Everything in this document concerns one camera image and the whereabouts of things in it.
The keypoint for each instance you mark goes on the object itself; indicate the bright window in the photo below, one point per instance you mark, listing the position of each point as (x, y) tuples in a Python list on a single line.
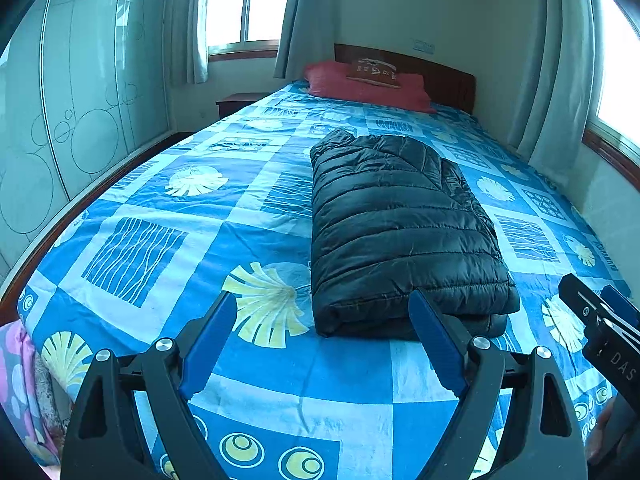
[(250, 0), (620, 60)]

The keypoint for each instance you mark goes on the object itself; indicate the wall outlet plate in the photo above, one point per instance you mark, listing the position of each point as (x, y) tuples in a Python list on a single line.
[(424, 46)]

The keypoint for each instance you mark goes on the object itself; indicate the long grey curtain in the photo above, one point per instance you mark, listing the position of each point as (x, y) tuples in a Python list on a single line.
[(560, 85), (305, 20)]

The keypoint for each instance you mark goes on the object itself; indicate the wooden nightstand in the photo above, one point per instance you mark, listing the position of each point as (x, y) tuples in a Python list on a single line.
[(235, 102)]

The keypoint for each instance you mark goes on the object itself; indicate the person's right hand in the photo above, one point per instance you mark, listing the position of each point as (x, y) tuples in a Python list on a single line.
[(602, 430)]

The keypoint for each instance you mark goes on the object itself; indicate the short white curtain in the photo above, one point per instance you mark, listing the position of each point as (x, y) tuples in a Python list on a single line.
[(192, 35)]

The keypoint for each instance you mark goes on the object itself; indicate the wooden window sill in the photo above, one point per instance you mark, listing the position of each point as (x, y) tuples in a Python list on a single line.
[(240, 52), (610, 152)]

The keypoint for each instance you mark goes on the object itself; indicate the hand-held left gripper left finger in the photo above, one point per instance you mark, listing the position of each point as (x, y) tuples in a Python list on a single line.
[(210, 340)]

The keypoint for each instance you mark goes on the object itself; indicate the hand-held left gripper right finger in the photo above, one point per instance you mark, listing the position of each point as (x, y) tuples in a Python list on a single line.
[(437, 345)]

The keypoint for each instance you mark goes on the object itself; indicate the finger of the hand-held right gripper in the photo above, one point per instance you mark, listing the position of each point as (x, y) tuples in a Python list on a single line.
[(582, 302), (622, 310)]

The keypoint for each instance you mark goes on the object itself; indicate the wardrobe with circle pattern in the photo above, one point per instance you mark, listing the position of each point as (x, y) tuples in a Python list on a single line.
[(75, 110)]

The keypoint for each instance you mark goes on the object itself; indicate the small brown printed cushion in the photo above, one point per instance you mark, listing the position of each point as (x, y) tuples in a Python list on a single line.
[(372, 72)]

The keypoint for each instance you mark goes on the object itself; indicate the blue patterned bed sheet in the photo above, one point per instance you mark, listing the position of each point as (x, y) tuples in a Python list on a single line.
[(150, 200)]

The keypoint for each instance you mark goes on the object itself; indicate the red pillow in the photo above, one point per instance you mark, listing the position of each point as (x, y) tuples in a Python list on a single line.
[(330, 82)]

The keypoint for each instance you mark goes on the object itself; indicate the wooden bed side rail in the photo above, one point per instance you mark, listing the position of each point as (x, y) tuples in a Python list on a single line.
[(10, 305)]

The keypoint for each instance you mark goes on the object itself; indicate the pink floral cloth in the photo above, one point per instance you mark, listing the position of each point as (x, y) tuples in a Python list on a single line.
[(20, 385)]

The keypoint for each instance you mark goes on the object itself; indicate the black puffer jacket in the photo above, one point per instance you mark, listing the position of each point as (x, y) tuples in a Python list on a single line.
[(400, 220)]

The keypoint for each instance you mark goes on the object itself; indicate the wooden headboard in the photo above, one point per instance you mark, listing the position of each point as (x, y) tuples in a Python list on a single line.
[(450, 85)]

